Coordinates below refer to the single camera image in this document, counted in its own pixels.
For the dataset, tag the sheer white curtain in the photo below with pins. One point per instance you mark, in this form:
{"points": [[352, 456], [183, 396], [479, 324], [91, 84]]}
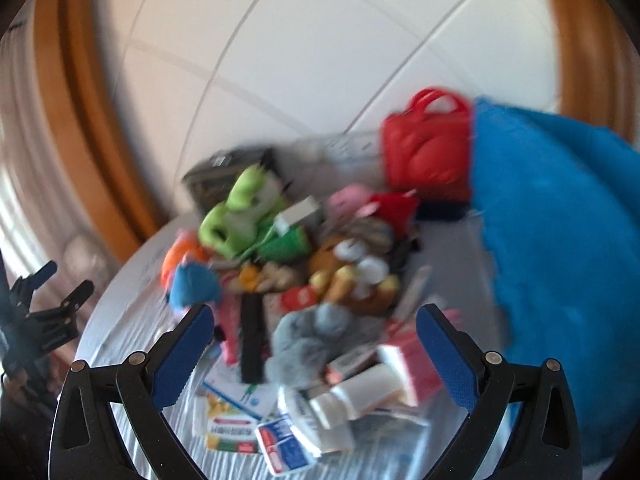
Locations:
{"points": [[30, 185]]}

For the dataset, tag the black rectangular remote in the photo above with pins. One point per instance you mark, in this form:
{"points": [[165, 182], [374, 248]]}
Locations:
{"points": [[250, 345]]}

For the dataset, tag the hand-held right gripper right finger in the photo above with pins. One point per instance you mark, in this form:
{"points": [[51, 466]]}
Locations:
{"points": [[445, 360]]}

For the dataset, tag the wooden door frame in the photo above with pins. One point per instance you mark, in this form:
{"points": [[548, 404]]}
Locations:
{"points": [[590, 35], [75, 85]]}

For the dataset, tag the red plush toy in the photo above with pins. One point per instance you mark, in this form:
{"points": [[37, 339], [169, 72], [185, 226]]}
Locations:
{"points": [[395, 207]]}

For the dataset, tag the white and blue medicine box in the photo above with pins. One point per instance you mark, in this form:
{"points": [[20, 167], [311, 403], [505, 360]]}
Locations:
{"points": [[235, 392]]}

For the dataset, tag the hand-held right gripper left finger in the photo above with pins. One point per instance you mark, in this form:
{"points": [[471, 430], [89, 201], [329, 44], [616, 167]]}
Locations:
{"points": [[177, 360]]}

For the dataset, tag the yellow medicine box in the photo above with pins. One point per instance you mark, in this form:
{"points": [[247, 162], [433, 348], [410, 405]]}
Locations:
{"points": [[225, 435]]}

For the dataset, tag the green bottle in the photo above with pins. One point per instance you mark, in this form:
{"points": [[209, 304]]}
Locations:
{"points": [[285, 245]]}

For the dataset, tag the orange plush toy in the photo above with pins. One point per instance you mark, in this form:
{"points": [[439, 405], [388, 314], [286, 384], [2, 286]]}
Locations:
{"points": [[180, 252]]}

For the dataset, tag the red toy bag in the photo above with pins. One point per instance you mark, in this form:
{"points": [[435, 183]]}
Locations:
{"points": [[425, 155]]}

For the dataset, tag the small white green box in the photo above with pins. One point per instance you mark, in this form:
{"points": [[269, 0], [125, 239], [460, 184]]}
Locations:
{"points": [[300, 212]]}

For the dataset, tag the blue fleece cloth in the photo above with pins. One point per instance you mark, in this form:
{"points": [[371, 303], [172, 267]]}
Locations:
{"points": [[560, 235]]}

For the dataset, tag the white plastic bottle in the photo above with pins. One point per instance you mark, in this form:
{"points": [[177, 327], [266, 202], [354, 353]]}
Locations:
{"points": [[350, 395]]}

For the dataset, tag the grey plush toy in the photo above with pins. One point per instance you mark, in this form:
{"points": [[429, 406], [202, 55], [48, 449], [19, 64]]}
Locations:
{"points": [[300, 345]]}

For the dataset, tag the black clamp stand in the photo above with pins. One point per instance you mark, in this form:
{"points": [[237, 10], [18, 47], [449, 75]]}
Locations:
{"points": [[45, 320]]}

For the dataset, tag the blue red white medicine box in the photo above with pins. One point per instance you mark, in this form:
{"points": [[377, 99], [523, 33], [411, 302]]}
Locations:
{"points": [[285, 442]]}

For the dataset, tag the green frog plush toy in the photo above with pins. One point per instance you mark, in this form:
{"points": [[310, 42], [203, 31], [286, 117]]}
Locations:
{"points": [[235, 210]]}

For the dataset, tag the white plastic bag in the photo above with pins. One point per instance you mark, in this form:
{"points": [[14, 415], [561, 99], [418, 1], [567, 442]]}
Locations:
{"points": [[82, 255]]}

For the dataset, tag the black framed plaque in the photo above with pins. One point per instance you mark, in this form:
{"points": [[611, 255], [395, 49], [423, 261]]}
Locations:
{"points": [[205, 185]]}

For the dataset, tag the pink pig plush toy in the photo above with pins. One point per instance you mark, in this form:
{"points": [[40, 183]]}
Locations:
{"points": [[350, 197]]}

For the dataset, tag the blue plush toy pink limbs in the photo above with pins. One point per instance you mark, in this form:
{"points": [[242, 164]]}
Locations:
{"points": [[192, 285]]}

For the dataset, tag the brown teddy plush toy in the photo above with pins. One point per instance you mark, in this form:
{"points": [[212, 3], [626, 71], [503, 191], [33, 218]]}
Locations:
{"points": [[325, 255]]}

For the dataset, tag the round grey desktop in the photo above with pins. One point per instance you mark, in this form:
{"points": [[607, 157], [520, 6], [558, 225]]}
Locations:
{"points": [[130, 300]]}

